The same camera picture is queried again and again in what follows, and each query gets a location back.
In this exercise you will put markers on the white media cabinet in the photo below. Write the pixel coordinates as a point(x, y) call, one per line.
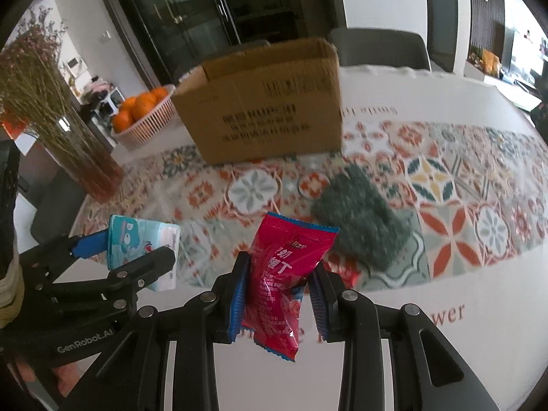
point(509, 87)

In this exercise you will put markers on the green knitted cloth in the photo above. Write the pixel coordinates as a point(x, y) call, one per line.
point(364, 218)

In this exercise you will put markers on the glass vase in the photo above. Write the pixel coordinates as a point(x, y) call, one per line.
point(92, 167)

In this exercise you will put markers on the dark grey chair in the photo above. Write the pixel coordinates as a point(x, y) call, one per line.
point(381, 49)
point(55, 209)

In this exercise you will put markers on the orange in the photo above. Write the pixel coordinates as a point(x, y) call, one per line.
point(122, 122)
point(143, 105)
point(160, 94)

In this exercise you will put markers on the light blue snack packet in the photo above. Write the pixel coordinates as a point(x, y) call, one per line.
point(132, 235)

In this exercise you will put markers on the person's clothing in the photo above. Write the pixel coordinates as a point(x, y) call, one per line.
point(8, 222)

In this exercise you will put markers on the orange bag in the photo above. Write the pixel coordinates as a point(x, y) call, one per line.
point(490, 63)

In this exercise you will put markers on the dried flower bouquet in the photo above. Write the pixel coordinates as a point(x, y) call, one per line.
point(34, 81)

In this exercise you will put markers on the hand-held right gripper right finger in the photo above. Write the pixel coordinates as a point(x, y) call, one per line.
point(321, 308)

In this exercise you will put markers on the brown cardboard box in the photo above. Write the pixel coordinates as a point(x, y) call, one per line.
point(265, 107)

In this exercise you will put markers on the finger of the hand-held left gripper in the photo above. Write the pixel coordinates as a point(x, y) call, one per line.
point(145, 265)
point(90, 242)

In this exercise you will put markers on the dark slatted wall panel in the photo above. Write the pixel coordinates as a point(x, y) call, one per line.
point(483, 21)

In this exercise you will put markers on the white basket of oranges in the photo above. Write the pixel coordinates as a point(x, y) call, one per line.
point(147, 128)

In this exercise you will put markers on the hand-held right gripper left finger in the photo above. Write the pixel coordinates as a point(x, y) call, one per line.
point(237, 299)

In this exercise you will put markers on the red snack packet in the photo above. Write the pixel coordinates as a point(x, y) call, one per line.
point(278, 265)

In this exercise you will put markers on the dark glass sliding door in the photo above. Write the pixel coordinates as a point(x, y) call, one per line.
point(192, 8)

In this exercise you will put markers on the dark interior door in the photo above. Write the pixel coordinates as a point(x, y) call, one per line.
point(443, 17)

